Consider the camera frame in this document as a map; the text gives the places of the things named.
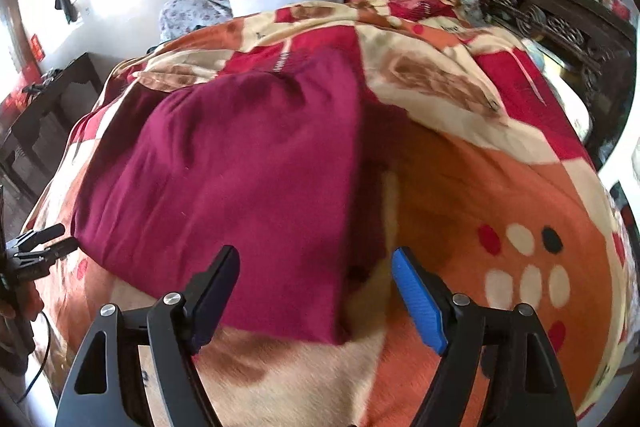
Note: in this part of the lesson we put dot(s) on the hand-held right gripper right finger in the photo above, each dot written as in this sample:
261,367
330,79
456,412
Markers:
420,302

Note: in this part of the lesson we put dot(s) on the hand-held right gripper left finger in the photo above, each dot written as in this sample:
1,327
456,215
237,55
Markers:
215,297

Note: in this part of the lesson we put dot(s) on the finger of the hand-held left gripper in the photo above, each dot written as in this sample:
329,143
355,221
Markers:
60,249
45,234

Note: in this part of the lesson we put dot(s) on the maroon garment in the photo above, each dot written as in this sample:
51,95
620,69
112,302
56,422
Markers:
225,182

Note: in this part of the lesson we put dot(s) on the person's left hand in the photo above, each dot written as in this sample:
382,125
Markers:
22,304

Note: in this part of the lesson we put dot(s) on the dark wooden table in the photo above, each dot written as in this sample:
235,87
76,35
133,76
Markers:
45,107

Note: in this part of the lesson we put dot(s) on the orange red cream printed blanket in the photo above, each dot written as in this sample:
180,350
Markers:
500,187

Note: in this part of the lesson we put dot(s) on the floral mattress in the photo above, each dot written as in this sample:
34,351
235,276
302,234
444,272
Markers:
570,97

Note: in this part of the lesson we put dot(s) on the white upholstered chair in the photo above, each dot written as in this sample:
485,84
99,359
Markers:
622,142

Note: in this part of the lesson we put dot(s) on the dark carved wooden cabinet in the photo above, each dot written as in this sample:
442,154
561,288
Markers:
560,27

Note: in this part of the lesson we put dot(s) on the red wall poster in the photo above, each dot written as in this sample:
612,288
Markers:
36,46

